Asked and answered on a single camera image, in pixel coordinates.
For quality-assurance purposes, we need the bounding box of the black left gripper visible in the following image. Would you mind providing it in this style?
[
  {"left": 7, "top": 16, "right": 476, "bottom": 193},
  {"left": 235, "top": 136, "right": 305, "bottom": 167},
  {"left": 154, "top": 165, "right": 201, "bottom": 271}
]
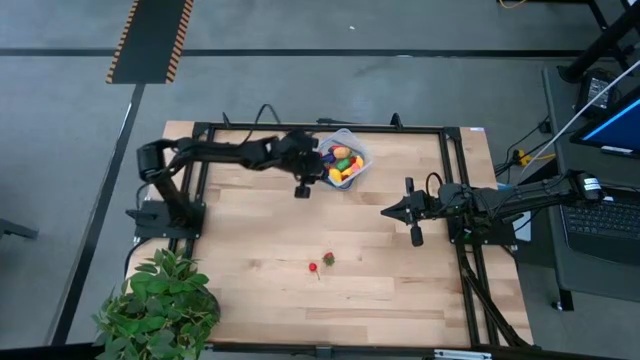
[{"left": 272, "top": 129, "right": 329, "bottom": 200}]

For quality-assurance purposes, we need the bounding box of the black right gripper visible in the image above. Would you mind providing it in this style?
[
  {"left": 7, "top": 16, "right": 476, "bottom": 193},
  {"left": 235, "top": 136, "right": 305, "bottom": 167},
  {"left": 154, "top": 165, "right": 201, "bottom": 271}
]
[{"left": 381, "top": 176, "right": 444, "bottom": 248}]

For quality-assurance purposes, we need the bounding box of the clear plastic tupperware container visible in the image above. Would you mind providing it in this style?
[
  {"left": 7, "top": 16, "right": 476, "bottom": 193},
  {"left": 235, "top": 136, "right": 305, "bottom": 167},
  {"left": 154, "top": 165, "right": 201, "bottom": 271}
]
[{"left": 315, "top": 127, "right": 374, "bottom": 192}]

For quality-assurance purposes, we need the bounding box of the grey side desk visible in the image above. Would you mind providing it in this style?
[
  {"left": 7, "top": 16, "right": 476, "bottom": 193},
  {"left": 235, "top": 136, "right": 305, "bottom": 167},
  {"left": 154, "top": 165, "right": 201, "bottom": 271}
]
[{"left": 541, "top": 64, "right": 640, "bottom": 304}]

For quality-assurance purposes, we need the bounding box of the black laptop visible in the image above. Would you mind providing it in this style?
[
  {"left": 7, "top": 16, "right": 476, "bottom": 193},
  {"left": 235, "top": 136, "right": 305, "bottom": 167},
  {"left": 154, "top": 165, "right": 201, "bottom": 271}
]
[{"left": 558, "top": 187, "right": 640, "bottom": 266}]

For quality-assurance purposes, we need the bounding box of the black mat with hazard stripes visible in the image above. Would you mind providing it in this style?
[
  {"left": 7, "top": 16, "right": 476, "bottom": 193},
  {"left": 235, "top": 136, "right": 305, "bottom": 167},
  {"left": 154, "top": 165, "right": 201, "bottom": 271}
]
[{"left": 105, "top": 0, "right": 195, "bottom": 85}]

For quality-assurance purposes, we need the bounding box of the green leafy plant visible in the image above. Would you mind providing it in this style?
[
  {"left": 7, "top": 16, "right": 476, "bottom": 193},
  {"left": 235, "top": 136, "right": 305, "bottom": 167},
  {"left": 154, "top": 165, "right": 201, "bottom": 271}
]
[{"left": 91, "top": 247, "right": 222, "bottom": 360}]

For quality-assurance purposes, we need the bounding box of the black power adapter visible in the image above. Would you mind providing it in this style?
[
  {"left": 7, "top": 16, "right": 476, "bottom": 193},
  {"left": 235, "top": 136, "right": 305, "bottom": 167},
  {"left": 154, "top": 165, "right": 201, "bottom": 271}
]
[{"left": 574, "top": 68, "right": 617, "bottom": 117}]

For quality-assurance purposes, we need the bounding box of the monitor with blue screen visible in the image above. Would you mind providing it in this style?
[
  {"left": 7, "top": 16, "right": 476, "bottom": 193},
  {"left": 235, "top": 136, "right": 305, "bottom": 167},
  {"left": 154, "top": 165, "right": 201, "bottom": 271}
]
[{"left": 569, "top": 89, "right": 640, "bottom": 160}]

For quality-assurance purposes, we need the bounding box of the black stand base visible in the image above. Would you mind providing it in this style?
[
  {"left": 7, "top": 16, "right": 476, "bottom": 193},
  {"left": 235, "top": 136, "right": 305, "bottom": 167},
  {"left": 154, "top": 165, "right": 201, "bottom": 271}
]
[{"left": 557, "top": 0, "right": 640, "bottom": 84}]

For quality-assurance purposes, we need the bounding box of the black chair leg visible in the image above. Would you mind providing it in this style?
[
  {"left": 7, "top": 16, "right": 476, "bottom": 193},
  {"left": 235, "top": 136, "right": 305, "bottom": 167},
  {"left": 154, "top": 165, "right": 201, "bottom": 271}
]
[{"left": 0, "top": 218, "right": 40, "bottom": 241}]

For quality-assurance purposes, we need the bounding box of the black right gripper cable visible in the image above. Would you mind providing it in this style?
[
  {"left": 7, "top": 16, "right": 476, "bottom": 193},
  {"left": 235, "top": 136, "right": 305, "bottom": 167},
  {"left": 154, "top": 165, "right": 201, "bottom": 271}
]
[{"left": 424, "top": 171, "right": 445, "bottom": 199}]

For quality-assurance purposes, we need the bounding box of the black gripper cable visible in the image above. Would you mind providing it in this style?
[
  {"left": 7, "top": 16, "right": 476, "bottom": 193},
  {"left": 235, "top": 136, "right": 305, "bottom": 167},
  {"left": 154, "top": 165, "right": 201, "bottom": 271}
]
[
  {"left": 424, "top": 171, "right": 445, "bottom": 199},
  {"left": 219, "top": 103, "right": 284, "bottom": 146}
]

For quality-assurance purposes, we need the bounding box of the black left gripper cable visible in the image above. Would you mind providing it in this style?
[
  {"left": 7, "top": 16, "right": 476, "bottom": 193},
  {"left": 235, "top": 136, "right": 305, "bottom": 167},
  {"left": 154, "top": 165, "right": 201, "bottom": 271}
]
[{"left": 219, "top": 103, "right": 284, "bottom": 146}]

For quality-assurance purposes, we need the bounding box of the black aluminium table frame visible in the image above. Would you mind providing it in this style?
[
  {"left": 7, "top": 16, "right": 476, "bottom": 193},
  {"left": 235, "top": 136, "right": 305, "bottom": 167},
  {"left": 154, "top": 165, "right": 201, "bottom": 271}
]
[{"left": 169, "top": 121, "right": 501, "bottom": 359}]

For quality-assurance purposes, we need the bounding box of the yellow plug cable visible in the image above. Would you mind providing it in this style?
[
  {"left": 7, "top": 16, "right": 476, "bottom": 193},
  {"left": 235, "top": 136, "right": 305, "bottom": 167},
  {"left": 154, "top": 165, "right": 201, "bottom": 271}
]
[{"left": 514, "top": 149, "right": 557, "bottom": 169}]

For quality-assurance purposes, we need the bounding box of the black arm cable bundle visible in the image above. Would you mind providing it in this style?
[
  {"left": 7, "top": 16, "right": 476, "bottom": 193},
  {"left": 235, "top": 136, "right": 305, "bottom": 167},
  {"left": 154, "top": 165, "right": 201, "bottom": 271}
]
[{"left": 458, "top": 244, "right": 534, "bottom": 349}]

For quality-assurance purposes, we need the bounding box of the silver aluminium extrusion post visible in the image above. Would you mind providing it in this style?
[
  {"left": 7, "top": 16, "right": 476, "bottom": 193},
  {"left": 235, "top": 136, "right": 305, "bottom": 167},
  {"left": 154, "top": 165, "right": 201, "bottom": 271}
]
[{"left": 432, "top": 348, "right": 494, "bottom": 360}]

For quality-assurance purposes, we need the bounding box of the white cable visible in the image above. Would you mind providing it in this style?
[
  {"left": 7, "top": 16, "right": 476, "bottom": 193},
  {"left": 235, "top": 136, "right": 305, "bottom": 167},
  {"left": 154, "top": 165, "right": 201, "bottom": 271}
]
[{"left": 519, "top": 58, "right": 640, "bottom": 171}]

